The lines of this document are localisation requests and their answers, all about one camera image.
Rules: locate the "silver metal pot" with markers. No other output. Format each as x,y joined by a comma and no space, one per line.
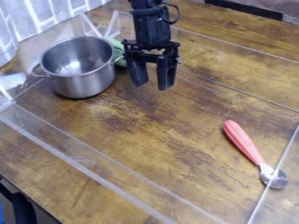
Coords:
78,64

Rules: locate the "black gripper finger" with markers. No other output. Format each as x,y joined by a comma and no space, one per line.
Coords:
165,71
137,71

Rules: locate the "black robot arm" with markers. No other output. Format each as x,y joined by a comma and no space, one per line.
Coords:
145,3

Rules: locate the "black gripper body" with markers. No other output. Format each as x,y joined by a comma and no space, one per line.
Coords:
152,44

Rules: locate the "red handled metal spoon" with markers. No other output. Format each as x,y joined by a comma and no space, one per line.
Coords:
272,178

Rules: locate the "black bar at back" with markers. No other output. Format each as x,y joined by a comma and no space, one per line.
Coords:
245,8

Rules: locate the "clear acrylic enclosure wall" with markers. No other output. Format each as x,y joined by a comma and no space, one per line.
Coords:
140,156

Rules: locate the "green object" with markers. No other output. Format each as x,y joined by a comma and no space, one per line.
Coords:
119,52

